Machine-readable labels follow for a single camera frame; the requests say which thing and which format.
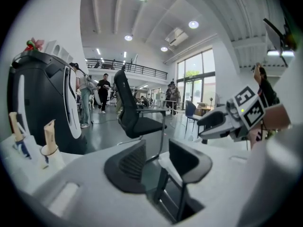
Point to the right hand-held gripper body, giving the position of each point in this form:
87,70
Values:
248,107

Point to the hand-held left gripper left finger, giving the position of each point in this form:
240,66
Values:
127,169

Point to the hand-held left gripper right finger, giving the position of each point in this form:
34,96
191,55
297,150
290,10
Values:
194,164

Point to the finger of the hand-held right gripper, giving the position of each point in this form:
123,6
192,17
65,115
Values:
217,133
213,119

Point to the person's right forearm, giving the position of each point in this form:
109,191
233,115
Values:
277,117

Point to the cardboard boxes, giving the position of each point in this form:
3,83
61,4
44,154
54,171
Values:
203,109

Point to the black standing fan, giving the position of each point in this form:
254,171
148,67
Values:
213,100

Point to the dark blue side chair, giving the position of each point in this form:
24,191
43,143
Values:
190,112

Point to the glass entrance doors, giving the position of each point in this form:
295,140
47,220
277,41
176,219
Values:
196,79

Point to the black cantilever office chair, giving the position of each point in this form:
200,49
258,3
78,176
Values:
132,117

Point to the black hanging monitor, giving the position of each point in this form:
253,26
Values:
273,35

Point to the black mezzanine railing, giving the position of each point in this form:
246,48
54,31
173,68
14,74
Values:
142,68

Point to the ceiling air conditioner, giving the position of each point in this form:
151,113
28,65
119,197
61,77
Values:
176,37

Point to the black and white kiosk machine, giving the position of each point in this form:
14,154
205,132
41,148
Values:
40,98

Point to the white shelf cabinet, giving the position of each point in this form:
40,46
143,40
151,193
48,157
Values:
59,51

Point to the pink flowers in red pot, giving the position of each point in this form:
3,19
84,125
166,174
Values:
34,44

